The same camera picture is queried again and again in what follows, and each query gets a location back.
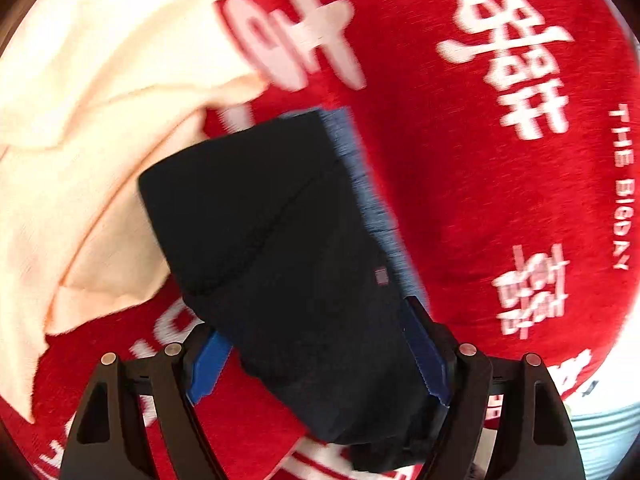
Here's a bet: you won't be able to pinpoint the black pants with blue trim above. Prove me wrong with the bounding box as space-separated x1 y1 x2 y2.
138 108 440 472

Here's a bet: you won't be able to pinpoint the red blanket with white characters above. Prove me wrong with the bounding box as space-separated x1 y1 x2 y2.
1 0 639 479

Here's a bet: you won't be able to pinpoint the cream folded cloth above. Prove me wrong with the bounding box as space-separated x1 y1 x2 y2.
1 0 266 419

